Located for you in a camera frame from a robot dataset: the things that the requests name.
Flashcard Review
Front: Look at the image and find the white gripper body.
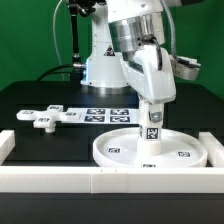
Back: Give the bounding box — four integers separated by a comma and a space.
120, 45, 176, 104

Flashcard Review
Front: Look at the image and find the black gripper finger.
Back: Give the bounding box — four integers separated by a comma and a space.
149, 111, 163, 123

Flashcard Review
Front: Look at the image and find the white round table top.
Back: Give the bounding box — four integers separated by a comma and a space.
93, 127, 207, 168

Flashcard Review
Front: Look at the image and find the white cross-shaped table base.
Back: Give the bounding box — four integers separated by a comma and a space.
16, 105, 81, 133

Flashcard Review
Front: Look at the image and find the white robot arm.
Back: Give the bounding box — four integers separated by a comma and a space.
81, 0, 202, 124

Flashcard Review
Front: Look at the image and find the white fiducial marker sheet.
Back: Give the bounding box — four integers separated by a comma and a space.
60, 108, 139, 124

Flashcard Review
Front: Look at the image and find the white right fence bar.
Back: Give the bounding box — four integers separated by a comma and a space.
199, 132, 224, 168

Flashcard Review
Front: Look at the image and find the white fence bar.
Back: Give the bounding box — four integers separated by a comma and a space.
199, 132, 224, 168
0, 130, 15, 166
0, 166, 224, 193

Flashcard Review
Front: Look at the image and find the white left fence bar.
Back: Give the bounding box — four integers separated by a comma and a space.
0, 130, 15, 166

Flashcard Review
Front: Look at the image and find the white front fence bar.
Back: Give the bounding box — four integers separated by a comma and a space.
0, 166, 224, 193

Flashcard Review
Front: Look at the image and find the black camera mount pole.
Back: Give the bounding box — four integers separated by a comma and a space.
65, 0, 106, 84

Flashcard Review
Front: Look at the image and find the black cable bundle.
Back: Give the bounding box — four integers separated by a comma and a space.
35, 64, 75, 82

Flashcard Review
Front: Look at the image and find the grey cable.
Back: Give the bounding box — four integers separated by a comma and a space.
52, 0, 68, 81

